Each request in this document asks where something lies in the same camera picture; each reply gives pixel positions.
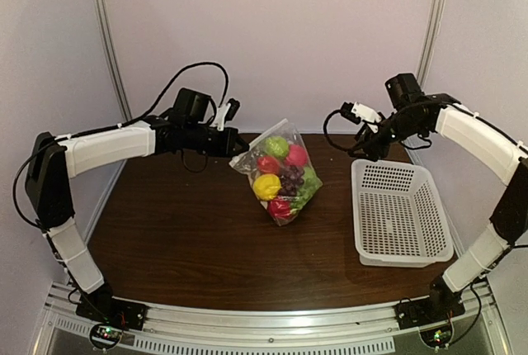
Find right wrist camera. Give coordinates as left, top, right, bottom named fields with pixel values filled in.
left=339, top=102, right=382, bottom=125

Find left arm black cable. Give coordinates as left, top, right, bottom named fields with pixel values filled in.
left=12, top=62, right=230, bottom=228

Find aluminium frame post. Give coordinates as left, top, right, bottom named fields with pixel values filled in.
left=94, top=0, right=132, bottom=121
left=417, top=0, right=446, bottom=87

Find purple fake grapes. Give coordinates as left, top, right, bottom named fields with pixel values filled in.
left=278, top=166, right=304, bottom=196

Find green fake apple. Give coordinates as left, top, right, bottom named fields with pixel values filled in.
left=264, top=136, right=290, bottom=160

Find yellow fake lemon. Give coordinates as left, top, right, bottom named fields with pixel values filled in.
left=252, top=173, right=281, bottom=201

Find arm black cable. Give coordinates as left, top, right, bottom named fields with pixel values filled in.
left=323, top=107, right=372, bottom=158
left=12, top=62, right=230, bottom=228

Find right aluminium frame post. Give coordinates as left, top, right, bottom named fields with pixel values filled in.
left=417, top=0, right=446, bottom=87

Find pink fake peach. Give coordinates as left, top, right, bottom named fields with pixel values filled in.
left=284, top=144, right=309, bottom=167

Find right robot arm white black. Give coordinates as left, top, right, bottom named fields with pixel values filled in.
left=349, top=73, right=527, bottom=318

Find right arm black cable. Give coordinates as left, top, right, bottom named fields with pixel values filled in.
left=323, top=107, right=372, bottom=158

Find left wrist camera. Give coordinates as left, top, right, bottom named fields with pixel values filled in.
left=211, top=98, right=240, bottom=131

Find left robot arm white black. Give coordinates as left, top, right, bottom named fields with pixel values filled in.
left=25, top=88, right=249, bottom=305

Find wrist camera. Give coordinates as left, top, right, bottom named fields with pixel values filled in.
left=339, top=102, right=382, bottom=125
left=211, top=98, right=240, bottom=131

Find left aluminium frame post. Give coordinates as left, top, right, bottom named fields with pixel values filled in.
left=94, top=0, right=132, bottom=121

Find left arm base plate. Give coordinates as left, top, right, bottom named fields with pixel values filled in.
left=75, top=297, right=148, bottom=330

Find aluminium front rail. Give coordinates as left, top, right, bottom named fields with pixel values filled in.
left=40, top=282, right=502, bottom=354

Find clear zip top bag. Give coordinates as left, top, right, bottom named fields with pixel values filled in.
left=229, top=119, right=323, bottom=226

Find white perforated plastic basket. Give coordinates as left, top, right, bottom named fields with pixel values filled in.
left=351, top=159, right=455, bottom=268

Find red fake apple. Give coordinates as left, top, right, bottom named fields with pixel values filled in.
left=257, top=155, right=281, bottom=175

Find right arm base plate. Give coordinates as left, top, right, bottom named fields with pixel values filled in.
left=394, top=296, right=465, bottom=329

